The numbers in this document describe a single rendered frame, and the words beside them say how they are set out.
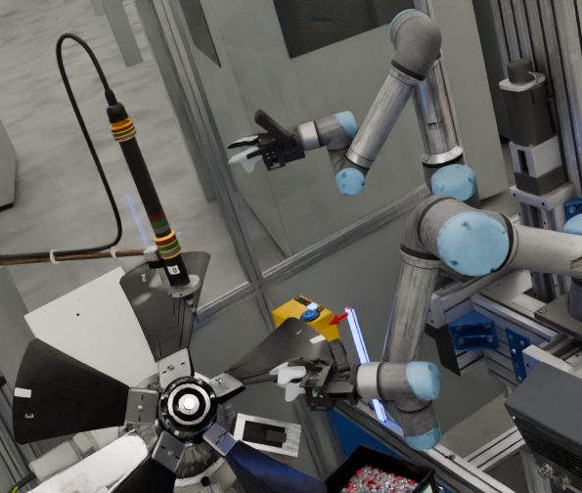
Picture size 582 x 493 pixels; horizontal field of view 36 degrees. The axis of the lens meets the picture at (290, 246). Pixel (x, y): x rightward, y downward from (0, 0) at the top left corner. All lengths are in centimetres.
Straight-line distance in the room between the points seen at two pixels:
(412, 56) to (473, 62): 263
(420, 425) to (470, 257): 37
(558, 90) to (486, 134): 285
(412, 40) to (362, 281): 99
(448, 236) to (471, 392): 186
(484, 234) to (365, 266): 134
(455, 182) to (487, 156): 267
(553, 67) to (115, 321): 119
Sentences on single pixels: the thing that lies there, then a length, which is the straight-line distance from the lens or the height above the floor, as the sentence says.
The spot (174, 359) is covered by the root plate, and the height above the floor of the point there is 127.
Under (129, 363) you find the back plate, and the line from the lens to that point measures 218.
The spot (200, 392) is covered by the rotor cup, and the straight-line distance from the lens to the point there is 188.
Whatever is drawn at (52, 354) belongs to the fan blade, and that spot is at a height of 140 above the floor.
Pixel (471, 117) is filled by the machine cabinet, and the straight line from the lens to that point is 495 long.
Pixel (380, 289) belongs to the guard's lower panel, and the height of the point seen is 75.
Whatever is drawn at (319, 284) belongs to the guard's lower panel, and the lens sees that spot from 288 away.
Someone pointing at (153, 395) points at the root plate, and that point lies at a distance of 191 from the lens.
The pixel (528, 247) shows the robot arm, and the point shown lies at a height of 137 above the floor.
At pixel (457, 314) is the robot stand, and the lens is 247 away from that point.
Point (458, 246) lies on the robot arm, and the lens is 165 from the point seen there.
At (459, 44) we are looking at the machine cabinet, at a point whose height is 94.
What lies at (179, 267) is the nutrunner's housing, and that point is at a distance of 180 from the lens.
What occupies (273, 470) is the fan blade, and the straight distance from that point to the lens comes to 196.
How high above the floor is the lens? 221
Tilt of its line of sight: 25 degrees down
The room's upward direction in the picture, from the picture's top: 18 degrees counter-clockwise
